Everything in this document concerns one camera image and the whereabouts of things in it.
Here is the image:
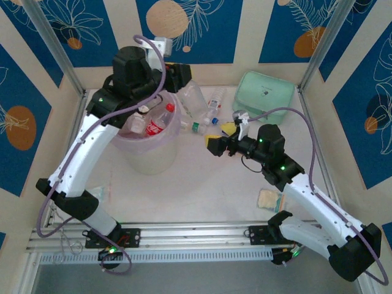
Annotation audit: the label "clear water bottle red label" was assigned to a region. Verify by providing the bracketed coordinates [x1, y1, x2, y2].
[130, 105, 151, 135]
[202, 88, 228, 126]

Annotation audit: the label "cola bottle red cap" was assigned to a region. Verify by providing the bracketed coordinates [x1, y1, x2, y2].
[145, 103, 176, 138]

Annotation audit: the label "white bin with purple liner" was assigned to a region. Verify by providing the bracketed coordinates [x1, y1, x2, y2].
[109, 88, 182, 176]

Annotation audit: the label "mint green zipper pouch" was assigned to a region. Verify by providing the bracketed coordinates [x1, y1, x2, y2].
[232, 70, 296, 126]

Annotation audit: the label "beige packet with teal edge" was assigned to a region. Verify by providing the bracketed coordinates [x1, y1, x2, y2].
[256, 188, 287, 213]

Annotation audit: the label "black base electronics box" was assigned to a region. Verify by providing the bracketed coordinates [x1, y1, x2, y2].
[97, 244, 123, 270]
[271, 247, 300, 266]

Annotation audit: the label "clear plastic wrapper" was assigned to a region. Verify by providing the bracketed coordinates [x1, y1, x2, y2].
[91, 185, 108, 203]

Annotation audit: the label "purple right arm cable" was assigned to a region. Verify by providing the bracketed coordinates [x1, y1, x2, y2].
[247, 107, 389, 284]

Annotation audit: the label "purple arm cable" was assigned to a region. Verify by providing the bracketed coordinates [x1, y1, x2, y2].
[36, 34, 168, 238]
[247, 107, 389, 284]

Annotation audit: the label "aluminium corner post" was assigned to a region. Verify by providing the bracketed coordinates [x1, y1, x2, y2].
[23, 0, 90, 99]
[298, 0, 370, 91]

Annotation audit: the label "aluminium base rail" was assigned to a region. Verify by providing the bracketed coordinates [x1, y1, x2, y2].
[26, 219, 365, 255]

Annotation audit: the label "white slotted cable duct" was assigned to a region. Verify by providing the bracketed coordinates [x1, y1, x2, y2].
[39, 248, 274, 265]

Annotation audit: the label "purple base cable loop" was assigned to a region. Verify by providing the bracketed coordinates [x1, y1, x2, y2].
[99, 244, 133, 276]

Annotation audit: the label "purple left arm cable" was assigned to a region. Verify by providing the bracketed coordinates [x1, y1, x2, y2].
[36, 34, 168, 238]

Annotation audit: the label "metal wire hook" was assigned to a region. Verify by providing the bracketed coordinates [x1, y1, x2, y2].
[51, 232, 83, 264]

